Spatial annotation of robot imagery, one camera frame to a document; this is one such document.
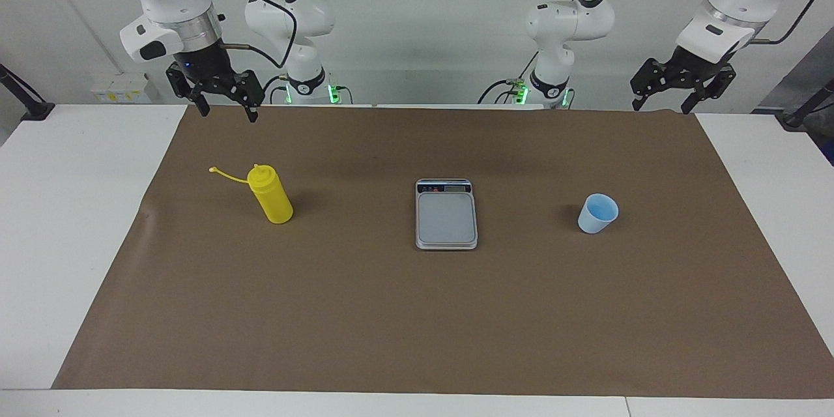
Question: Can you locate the white wall outlet box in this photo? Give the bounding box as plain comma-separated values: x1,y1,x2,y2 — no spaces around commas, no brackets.
90,74,152,104

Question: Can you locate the black left base cable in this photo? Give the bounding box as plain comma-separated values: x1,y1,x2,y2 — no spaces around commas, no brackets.
478,51,541,105

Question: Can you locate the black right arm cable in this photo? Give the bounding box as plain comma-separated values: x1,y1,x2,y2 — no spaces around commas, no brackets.
195,0,298,70

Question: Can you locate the black right base cable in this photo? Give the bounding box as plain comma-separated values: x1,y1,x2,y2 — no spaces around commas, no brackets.
263,74,291,105

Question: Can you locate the black base cable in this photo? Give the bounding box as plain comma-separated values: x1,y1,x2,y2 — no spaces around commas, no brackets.
263,74,291,105
478,51,541,105

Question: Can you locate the black clamp stand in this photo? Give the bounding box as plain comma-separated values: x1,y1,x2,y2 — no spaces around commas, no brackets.
0,64,56,122
775,78,834,130

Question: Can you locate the yellow squeeze bottle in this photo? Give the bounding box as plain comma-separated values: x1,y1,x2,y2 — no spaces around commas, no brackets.
208,164,294,225

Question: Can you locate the light blue plastic cup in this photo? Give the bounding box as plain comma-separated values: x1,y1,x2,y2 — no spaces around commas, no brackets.
577,193,620,235

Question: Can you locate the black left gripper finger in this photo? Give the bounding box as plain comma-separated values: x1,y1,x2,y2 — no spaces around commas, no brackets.
681,68,737,115
630,59,669,111

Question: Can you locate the silver digital kitchen scale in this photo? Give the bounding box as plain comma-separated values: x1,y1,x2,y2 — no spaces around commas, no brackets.
415,178,478,251

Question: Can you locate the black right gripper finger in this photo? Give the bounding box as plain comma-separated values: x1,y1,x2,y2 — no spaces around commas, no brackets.
228,70,265,123
166,65,210,117

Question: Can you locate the brown paper table mat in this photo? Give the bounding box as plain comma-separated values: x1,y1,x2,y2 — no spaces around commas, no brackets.
51,104,834,399

